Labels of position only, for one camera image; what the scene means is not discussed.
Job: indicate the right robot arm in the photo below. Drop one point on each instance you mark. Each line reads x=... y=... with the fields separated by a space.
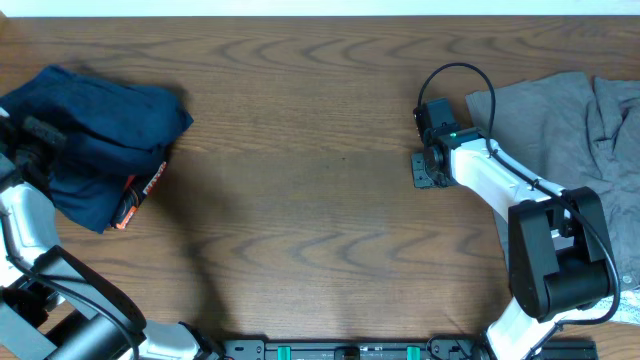
x=560 y=264

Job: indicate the folded red black garment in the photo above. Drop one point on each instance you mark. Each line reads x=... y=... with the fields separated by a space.
x=137 y=189

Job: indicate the grey button shorts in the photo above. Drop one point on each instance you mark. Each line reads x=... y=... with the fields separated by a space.
x=578 y=131

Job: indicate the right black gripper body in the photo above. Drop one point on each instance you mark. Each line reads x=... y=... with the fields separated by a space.
x=423 y=175

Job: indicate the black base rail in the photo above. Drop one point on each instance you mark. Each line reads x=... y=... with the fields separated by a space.
x=437 y=349

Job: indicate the folded navy blue garment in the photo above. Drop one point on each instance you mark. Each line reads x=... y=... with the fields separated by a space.
x=87 y=188

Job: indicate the dark blue denim shorts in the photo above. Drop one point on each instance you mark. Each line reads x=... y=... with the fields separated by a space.
x=118 y=129

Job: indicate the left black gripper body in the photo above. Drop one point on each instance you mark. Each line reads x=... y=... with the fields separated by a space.
x=36 y=153

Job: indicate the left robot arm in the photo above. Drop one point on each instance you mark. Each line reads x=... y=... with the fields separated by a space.
x=53 y=306

